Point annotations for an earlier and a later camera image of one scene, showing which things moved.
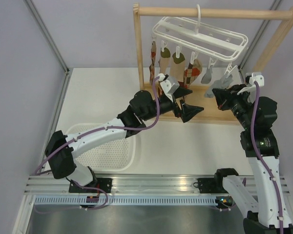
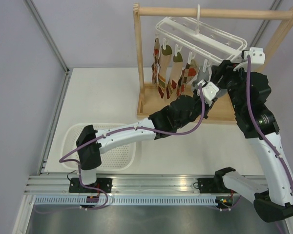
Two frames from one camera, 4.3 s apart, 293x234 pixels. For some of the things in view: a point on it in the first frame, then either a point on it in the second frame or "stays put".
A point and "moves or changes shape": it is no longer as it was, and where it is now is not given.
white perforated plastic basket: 118,156 stays put
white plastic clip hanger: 183,33 stays put
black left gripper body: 166,105 → 198,108
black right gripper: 224,97 → 226,68
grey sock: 207,77 moves or changes shape
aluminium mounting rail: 126,184 stays put
